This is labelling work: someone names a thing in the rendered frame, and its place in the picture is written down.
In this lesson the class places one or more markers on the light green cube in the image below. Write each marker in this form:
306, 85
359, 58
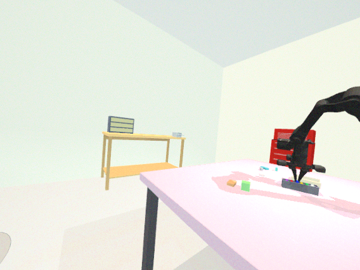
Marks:
245, 185

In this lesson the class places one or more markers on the small orange block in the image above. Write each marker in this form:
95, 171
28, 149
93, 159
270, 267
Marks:
231, 183

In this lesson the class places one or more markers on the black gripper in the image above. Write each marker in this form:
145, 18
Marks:
300, 160

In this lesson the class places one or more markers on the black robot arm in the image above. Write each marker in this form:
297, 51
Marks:
345, 101

